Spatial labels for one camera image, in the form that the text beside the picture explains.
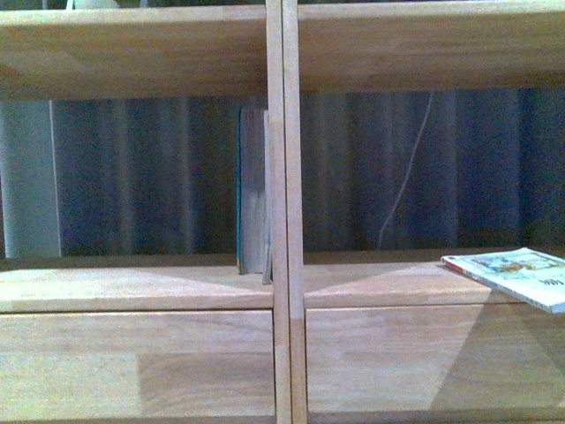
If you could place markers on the white illustrated paperback book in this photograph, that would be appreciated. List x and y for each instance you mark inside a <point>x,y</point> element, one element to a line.
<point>533,277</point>

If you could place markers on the thin grey book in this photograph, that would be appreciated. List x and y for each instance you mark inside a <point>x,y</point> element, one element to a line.
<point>268,269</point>

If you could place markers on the thick teal-covered book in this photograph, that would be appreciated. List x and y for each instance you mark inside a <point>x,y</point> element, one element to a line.
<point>251,192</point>

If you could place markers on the light wooden bookshelf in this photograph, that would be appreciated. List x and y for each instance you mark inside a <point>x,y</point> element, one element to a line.
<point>178,345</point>

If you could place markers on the dark blue curtain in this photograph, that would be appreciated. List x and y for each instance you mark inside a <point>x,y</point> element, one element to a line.
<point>380,171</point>

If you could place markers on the white round lamp base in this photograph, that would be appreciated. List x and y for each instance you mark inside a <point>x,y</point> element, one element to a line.
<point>91,4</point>

